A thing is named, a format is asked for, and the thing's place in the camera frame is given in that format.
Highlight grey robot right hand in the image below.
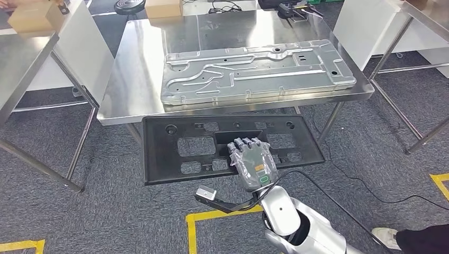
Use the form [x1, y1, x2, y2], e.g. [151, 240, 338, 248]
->
[226, 137, 280, 193]

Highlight black plastic plate part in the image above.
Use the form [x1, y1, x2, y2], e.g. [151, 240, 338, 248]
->
[142, 114, 326, 186]

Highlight stainless steel workbench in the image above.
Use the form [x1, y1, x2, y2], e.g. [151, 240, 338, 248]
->
[97, 10, 375, 148]

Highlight pressed sheet metal panel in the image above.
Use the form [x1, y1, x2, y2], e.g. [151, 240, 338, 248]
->
[160, 39, 357, 106]

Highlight yellow floor tape square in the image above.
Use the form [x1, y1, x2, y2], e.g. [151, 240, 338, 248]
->
[0, 239, 46, 254]
[429, 173, 449, 202]
[186, 205, 264, 254]

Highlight black remote controller with antennas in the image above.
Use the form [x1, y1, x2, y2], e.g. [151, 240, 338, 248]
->
[277, 3, 325, 22]

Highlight white box table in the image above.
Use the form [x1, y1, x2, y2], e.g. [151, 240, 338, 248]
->
[333, 0, 449, 78]
[26, 0, 115, 106]

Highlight brown cardboard box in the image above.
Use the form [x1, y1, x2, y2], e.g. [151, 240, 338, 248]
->
[145, 0, 184, 19]
[7, 0, 66, 34]

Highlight person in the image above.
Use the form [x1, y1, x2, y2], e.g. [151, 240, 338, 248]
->
[371, 224, 449, 254]

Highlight black round stool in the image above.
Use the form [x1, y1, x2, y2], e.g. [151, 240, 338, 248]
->
[114, 0, 146, 15]

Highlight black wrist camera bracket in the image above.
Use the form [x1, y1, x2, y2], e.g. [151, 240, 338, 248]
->
[194, 194, 264, 214]

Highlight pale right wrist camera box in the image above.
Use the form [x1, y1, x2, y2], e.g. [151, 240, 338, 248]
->
[195, 186, 217, 201]

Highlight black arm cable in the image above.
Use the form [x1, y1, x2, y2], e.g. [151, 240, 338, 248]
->
[259, 170, 396, 254]

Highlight black floor cable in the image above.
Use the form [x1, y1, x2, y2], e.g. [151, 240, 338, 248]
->
[310, 105, 449, 212]

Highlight black power adapter with cable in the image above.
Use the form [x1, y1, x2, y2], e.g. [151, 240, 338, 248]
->
[208, 0, 243, 15]

